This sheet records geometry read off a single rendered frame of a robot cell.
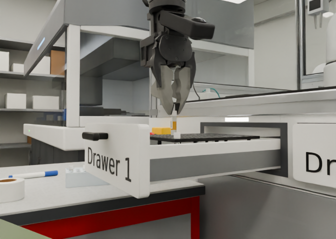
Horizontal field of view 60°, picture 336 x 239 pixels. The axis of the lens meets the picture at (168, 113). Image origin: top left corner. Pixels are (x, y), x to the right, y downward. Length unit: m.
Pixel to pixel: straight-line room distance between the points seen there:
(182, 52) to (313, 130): 0.28
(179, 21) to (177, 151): 0.22
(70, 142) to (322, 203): 1.04
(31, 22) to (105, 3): 3.50
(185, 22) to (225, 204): 0.49
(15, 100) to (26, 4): 1.52
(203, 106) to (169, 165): 0.39
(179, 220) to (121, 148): 0.37
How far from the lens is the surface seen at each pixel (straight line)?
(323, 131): 0.59
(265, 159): 0.63
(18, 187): 0.73
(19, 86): 4.74
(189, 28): 0.48
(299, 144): 0.61
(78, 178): 0.82
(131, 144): 0.46
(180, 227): 0.82
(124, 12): 1.54
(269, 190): 0.69
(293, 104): 0.65
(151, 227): 0.78
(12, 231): 0.23
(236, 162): 0.57
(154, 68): 0.52
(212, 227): 0.87
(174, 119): 0.55
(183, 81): 0.55
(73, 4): 1.46
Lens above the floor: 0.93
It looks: 2 degrees up
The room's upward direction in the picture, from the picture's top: straight up
